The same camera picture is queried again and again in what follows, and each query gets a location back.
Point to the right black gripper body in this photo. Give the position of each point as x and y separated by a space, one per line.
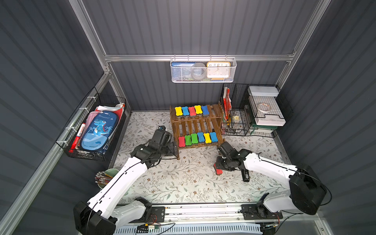
221 164

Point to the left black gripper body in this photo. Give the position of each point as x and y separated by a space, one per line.
172 147

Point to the red eraser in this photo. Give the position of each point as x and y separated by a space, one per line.
218 171
192 111
182 142

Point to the yellow eraser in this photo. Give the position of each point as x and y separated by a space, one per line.
178 111
207 138
198 109

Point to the blue eraser top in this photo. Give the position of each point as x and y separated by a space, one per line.
185 111
205 111

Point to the blue eraser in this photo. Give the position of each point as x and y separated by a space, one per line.
185 111
201 137
205 111
213 137

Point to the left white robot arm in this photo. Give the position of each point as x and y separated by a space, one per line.
101 214

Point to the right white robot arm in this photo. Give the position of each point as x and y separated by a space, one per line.
304 191

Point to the wooden two-tier shelf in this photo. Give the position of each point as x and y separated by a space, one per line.
187 125

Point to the green eraser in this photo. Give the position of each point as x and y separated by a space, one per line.
194 137
188 140

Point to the blue eraser bottom far right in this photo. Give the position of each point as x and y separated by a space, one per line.
213 137

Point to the green pencil cup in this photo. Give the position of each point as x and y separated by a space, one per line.
110 173

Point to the red booklet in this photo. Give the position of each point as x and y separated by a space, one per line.
226 102

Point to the clear tape roll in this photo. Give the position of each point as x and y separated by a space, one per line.
264 107

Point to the blue dinosaur pencil case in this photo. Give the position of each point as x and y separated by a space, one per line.
97 135

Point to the bundle of pencils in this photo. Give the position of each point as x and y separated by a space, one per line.
103 178

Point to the white paper tray stack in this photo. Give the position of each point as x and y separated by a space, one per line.
266 94

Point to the blue box in basket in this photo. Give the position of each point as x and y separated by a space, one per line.
181 71

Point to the grey tape roll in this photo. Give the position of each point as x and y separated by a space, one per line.
199 71

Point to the red white marker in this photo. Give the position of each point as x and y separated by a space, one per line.
77 138

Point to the white yellow alarm clock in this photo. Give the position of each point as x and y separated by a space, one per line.
218 70

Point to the black wire desk organizer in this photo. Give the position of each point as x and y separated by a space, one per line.
241 120

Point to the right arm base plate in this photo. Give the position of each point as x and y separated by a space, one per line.
254 212

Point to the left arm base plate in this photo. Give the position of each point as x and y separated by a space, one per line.
156 214

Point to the black wire side basket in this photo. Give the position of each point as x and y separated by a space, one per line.
96 102

